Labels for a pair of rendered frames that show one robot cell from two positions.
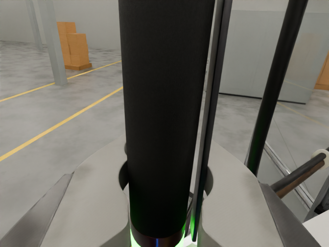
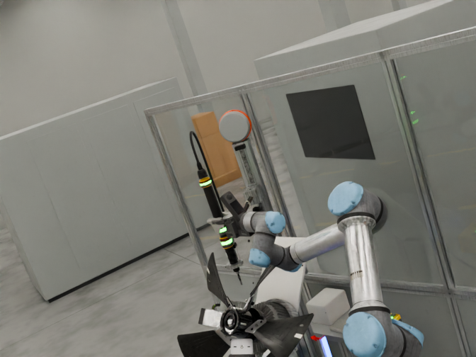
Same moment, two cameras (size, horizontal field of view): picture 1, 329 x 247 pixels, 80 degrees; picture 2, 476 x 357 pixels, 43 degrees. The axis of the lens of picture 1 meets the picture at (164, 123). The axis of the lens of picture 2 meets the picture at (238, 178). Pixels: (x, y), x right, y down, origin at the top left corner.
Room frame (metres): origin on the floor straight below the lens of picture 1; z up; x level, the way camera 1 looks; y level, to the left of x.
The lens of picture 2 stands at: (-1.74, 1.35, 2.28)
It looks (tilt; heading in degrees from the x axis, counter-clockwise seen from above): 12 degrees down; 320
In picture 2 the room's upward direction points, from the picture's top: 19 degrees counter-clockwise
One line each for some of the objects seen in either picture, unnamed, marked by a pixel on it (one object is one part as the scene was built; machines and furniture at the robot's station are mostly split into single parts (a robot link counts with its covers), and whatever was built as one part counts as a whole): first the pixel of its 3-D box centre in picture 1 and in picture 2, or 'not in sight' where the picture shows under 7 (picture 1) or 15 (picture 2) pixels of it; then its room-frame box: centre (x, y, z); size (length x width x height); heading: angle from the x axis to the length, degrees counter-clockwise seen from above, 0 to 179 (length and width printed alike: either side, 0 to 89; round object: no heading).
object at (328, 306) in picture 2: not in sight; (325, 305); (0.27, -0.58, 0.92); 0.17 x 0.16 x 0.11; 90
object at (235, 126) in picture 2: not in sight; (235, 126); (0.49, -0.59, 1.88); 0.17 x 0.15 x 0.16; 0
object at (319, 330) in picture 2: not in sight; (338, 323); (0.20, -0.55, 0.85); 0.36 x 0.24 x 0.03; 0
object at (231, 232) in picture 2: not in sight; (239, 223); (-0.03, 0.00, 1.64); 0.12 x 0.08 x 0.09; 0
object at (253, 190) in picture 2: not in sight; (253, 194); (0.44, -0.51, 1.55); 0.10 x 0.07 x 0.08; 125
